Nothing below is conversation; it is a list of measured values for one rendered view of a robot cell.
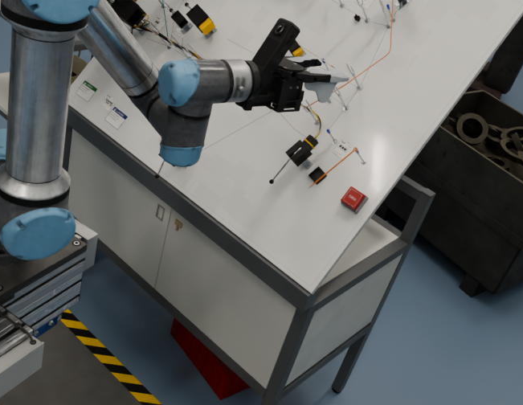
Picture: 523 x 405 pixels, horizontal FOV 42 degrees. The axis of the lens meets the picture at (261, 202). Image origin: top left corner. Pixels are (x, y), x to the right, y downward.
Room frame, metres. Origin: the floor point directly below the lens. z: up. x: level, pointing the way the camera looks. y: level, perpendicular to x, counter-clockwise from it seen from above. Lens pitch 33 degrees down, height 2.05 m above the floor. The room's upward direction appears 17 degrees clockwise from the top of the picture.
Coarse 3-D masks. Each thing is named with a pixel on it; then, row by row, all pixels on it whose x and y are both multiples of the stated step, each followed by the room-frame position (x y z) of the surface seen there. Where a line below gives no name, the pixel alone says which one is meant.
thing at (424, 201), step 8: (400, 184) 2.01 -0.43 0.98; (408, 184) 1.99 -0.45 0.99; (416, 184) 2.00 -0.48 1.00; (408, 192) 1.98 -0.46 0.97; (416, 192) 1.97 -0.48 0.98; (424, 192) 1.96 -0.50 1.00; (432, 192) 1.97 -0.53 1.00; (416, 200) 1.97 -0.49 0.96; (424, 200) 1.95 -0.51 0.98; (432, 200) 1.97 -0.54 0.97; (416, 208) 1.96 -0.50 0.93; (424, 208) 1.95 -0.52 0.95; (416, 216) 1.95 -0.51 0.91; (424, 216) 1.97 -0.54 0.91; (408, 224) 1.96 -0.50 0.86; (416, 224) 1.95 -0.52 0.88; (408, 232) 1.95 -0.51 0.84; (416, 232) 1.97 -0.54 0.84; (408, 240) 1.95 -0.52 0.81
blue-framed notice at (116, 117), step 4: (112, 108) 2.01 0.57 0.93; (116, 108) 2.01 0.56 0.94; (112, 112) 2.00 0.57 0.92; (116, 112) 2.00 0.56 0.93; (120, 112) 1.99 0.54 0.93; (108, 116) 1.99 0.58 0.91; (112, 116) 1.99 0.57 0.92; (116, 116) 1.99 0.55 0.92; (120, 116) 1.98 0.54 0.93; (124, 116) 1.98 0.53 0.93; (104, 120) 1.98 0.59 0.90; (108, 120) 1.98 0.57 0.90; (112, 120) 1.98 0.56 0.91; (116, 120) 1.98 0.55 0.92; (120, 120) 1.97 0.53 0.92; (124, 120) 1.97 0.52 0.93; (112, 124) 1.97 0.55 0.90; (116, 124) 1.96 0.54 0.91; (120, 124) 1.96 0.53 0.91; (116, 128) 1.95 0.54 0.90
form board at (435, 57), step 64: (192, 0) 2.27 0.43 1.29; (256, 0) 2.21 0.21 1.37; (320, 0) 2.16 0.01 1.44; (384, 0) 2.10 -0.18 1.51; (448, 0) 2.06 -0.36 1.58; (512, 0) 2.01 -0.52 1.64; (384, 64) 1.94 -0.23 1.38; (448, 64) 1.90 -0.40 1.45; (128, 128) 1.94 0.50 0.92; (256, 128) 1.86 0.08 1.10; (384, 128) 1.78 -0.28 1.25; (192, 192) 1.73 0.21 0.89; (256, 192) 1.70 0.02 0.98; (320, 192) 1.67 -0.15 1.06; (384, 192) 1.64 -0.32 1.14; (320, 256) 1.52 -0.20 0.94
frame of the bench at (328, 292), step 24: (120, 264) 1.89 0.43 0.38; (360, 264) 1.74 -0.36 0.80; (384, 264) 1.83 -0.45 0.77; (144, 288) 1.82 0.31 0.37; (336, 288) 1.59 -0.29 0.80; (312, 312) 1.49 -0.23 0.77; (288, 336) 1.49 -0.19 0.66; (360, 336) 1.90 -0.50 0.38; (288, 360) 1.47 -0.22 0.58; (288, 384) 1.55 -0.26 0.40; (336, 384) 1.96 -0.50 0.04
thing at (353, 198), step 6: (348, 192) 1.62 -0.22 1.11; (354, 192) 1.62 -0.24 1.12; (360, 192) 1.62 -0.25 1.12; (342, 198) 1.61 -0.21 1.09; (348, 198) 1.61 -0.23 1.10; (354, 198) 1.60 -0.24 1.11; (360, 198) 1.60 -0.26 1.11; (348, 204) 1.60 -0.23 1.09; (354, 204) 1.59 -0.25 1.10; (354, 210) 1.59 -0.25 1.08
